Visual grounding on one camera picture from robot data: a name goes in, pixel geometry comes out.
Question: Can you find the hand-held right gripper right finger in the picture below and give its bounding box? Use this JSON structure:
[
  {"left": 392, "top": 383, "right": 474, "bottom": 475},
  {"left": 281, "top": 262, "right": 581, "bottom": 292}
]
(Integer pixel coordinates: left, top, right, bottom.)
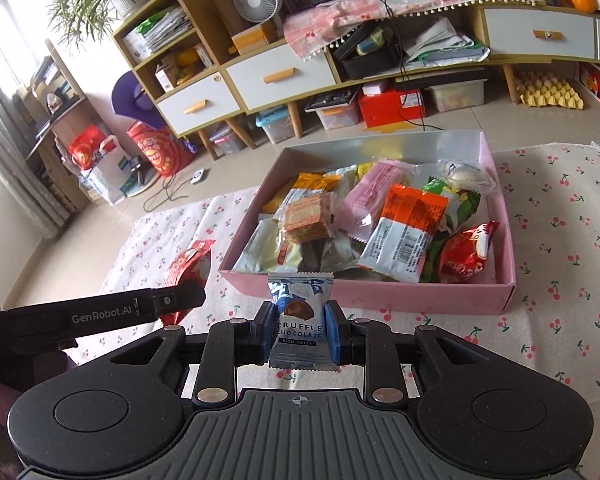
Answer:
[{"left": 327, "top": 300, "right": 486, "bottom": 406}]

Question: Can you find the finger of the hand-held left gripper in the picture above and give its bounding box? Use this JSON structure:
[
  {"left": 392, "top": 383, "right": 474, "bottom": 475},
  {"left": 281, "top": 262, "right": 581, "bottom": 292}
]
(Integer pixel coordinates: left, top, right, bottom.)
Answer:
[{"left": 152, "top": 279, "right": 207, "bottom": 318}]

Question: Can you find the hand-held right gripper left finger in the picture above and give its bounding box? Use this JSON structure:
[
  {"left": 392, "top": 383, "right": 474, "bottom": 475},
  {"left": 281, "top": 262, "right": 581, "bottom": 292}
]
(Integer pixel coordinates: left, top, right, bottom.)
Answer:
[{"left": 107, "top": 300, "right": 279, "bottom": 407}]

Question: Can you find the red snack packet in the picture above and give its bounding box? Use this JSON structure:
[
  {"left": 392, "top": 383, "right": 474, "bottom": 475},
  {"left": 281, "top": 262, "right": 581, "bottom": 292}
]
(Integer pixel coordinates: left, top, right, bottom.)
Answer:
[
  {"left": 437, "top": 220, "right": 501, "bottom": 285},
  {"left": 161, "top": 239, "right": 216, "bottom": 326}
]

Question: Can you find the silver blue chocolate packet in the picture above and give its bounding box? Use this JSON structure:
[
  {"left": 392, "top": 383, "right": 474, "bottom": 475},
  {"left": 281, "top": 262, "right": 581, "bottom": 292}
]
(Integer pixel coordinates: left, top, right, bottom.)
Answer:
[{"left": 266, "top": 271, "right": 341, "bottom": 372}]

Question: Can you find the pink cardboard box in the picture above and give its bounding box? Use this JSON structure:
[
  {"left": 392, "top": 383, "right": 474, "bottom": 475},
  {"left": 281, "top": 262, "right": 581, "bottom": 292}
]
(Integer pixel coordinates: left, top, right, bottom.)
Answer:
[{"left": 217, "top": 129, "right": 517, "bottom": 316}]

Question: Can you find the brown snack packet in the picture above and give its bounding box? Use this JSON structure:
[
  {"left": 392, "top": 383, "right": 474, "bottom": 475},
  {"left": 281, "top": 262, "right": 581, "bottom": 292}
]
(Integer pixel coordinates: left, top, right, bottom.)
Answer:
[{"left": 300, "top": 237, "right": 361, "bottom": 272}]

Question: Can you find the white bread packet blue label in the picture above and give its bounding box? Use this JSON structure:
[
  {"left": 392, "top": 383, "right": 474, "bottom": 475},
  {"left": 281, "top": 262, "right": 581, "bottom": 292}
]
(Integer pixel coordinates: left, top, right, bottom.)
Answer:
[
  {"left": 440, "top": 159, "right": 496, "bottom": 195},
  {"left": 232, "top": 217, "right": 306, "bottom": 273}
]

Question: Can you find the clear cracker packet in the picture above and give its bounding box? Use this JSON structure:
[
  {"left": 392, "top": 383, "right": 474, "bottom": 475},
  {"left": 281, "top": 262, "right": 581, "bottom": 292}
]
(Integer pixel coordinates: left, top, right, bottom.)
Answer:
[{"left": 279, "top": 194, "right": 338, "bottom": 246}]

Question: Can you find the orange and white snack packet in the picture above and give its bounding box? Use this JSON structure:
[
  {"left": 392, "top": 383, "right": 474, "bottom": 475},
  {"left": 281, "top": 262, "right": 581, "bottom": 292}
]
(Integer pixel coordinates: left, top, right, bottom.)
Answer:
[{"left": 357, "top": 182, "right": 451, "bottom": 283}]

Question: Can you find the pink snack packet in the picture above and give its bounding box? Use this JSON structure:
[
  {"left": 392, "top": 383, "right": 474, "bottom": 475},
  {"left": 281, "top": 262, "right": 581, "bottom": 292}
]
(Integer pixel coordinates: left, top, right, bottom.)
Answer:
[{"left": 341, "top": 159, "right": 411, "bottom": 241}]

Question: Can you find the yellow snack packet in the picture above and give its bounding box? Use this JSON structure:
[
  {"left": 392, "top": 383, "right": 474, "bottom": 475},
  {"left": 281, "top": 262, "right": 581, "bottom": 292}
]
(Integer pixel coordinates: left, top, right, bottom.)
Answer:
[{"left": 261, "top": 172, "right": 338, "bottom": 216}]

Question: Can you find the green snack packet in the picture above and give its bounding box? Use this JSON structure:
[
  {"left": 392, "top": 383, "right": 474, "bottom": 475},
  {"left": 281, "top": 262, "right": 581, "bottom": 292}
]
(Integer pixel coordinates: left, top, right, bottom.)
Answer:
[{"left": 420, "top": 176, "right": 482, "bottom": 281}]

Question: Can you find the red bag with face print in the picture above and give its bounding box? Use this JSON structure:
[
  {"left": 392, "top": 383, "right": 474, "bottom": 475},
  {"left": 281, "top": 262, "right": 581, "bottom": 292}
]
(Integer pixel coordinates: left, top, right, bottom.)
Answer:
[{"left": 126, "top": 121, "right": 196, "bottom": 178}]

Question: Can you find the red and white shopping bag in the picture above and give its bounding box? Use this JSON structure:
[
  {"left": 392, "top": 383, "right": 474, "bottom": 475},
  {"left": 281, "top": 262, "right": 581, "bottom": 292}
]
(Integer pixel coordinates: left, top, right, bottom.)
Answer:
[{"left": 67, "top": 127, "right": 131, "bottom": 206}]

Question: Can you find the small clear bin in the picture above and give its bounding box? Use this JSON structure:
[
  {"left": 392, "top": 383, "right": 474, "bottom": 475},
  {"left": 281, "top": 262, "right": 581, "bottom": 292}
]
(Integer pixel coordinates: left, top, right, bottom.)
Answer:
[{"left": 207, "top": 122, "right": 248, "bottom": 157}]

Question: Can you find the clear bin with blue lid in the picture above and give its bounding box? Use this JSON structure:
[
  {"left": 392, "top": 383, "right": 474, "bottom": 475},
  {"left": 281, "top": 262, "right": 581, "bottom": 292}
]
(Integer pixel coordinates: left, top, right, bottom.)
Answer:
[{"left": 255, "top": 110, "right": 296, "bottom": 145}]

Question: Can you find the grey curtain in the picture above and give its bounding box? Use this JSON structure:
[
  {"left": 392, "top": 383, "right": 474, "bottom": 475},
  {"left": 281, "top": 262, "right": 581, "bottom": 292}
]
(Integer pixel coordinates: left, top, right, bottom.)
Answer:
[{"left": 0, "top": 30, "right": 63, "bottom": 241}]

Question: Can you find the purple hat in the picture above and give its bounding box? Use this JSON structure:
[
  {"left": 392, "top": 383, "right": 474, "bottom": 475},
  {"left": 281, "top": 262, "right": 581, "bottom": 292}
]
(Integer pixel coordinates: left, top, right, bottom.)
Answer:
[{"left": 111, "top": 70, "right": 163, "bottom": 133}]

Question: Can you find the wooden side shelf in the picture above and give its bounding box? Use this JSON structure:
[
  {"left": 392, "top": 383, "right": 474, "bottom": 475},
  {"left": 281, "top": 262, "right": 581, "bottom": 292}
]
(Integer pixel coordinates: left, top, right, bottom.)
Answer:
[{"left": 25, "top": 37, "right": 91, "bottom": 211}]

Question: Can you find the clear bin with dark lid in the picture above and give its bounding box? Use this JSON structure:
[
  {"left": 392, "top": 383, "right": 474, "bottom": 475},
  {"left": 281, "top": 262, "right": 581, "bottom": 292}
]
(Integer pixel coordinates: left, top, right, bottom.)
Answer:
[{"left": 305, "top": 89, "right": 361, "bottom": 132}]

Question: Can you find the red box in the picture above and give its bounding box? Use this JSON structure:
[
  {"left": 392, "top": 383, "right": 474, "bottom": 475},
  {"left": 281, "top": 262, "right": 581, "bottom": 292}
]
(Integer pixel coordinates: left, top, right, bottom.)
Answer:
[{"left": 357, "top": 87, "right": 426, "bottom": 129}]

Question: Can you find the cherry print cloth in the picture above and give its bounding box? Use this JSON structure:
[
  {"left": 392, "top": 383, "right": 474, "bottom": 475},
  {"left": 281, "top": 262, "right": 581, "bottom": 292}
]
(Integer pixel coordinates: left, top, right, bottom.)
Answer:
[{"left": 72, "top": 141, "right": 600, "bottom": 480}]

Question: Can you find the stack of papers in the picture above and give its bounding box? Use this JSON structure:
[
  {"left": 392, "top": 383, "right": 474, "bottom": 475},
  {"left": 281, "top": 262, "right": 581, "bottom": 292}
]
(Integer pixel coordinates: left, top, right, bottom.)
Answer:
[{"left": 122, "top": 5, "right": 196, "bottom": 58}]

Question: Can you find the yellow box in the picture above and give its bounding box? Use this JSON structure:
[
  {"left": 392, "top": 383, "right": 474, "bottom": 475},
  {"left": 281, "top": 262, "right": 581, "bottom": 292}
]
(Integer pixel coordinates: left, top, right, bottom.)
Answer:
[{"left": 230, "top": 22, "right": 280, "bottom": 56}]

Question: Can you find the black bag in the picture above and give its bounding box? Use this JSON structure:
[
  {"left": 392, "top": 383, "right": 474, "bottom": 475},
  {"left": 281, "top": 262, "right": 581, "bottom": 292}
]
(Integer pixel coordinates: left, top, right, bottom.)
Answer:
[{"left": 330, "top": 20, "right": 406, "bottom": 81}]

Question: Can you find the wooden cabinet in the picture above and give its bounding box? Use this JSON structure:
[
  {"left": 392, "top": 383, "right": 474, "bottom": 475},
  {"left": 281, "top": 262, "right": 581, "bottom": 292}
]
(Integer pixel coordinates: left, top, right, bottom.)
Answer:
[{"left": 111, "top": 0, "right": 600, "bottom": 161}]

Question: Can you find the white desk fan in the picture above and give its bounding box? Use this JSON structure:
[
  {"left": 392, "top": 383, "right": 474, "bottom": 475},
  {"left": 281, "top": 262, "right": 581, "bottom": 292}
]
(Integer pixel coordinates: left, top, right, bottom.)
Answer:
[{"left": 232, "top": 0, "right": 284, "bottom": 23}]

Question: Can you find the pile of white papers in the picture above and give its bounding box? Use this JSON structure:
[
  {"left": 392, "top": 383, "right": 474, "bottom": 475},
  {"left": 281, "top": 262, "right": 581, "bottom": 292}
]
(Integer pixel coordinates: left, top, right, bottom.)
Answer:
[{"left": 405, "top": 16, "right": 491, "bottom": 68}]

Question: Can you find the yellow egg tray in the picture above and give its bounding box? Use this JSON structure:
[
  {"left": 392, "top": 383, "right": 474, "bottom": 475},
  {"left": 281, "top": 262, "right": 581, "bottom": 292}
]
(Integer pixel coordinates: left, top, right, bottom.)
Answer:
[{"left": 514, "top": 69, "right": 583, "bottom": 110}]

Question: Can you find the pink cherry cloth with tassels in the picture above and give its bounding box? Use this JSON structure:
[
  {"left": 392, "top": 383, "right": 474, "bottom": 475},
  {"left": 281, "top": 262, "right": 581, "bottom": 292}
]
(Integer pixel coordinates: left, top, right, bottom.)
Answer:
[{"left": 282, "top": 0, "right": 541, "bottom": 61}]

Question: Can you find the black cable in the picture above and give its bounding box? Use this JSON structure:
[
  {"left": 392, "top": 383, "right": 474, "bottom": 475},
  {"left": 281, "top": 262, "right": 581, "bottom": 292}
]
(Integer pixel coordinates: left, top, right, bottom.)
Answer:
[{"left": 375, "top": 0, "right": 448, "bottom": 133}]

